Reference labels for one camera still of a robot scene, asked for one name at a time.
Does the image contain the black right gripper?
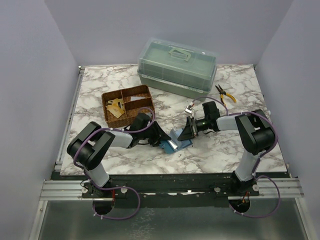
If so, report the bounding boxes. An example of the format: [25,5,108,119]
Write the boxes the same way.
[178,116,211,142]

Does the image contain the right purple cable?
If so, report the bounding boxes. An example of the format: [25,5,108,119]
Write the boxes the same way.
[191,96,281,219]

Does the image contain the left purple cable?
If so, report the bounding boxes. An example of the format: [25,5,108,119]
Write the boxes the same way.
[73,106,156,221]

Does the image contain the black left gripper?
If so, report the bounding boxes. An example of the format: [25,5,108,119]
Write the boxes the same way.
[139,121,171,147]

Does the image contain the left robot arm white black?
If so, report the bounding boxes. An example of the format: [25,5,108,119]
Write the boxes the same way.
[66,112,171,198]

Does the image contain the yellow handled pliers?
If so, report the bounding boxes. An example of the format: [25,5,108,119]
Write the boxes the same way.
[215,84,237,107]

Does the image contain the blue leather card holder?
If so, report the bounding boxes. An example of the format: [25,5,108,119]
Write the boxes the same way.
[159,128,193,154]

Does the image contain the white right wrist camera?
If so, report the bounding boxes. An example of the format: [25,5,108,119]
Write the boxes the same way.
[184,104,195,118]

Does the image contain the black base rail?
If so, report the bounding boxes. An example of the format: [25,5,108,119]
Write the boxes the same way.
[82,173,260,209]

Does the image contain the green plastic storage box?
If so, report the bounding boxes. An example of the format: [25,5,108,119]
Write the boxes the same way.
[137,38,218,99]

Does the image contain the purple cable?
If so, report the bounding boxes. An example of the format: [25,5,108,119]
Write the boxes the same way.
[191,96,281,219]
[73,106,156,221]

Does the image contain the left aluminium side rail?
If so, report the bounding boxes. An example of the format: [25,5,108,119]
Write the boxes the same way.
[55,66,86,165]

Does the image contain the brown wicker divided basket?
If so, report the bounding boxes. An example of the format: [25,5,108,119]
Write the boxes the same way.
[101,85,155,128]

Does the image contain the white card in basket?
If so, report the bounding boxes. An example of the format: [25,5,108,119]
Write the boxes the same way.
[130,96,145,101]

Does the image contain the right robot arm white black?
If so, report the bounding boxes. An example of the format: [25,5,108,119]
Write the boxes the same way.
[177,101,278,196]

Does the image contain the tan card in basket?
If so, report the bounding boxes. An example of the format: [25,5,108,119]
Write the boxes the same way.
[106,98,125,119]

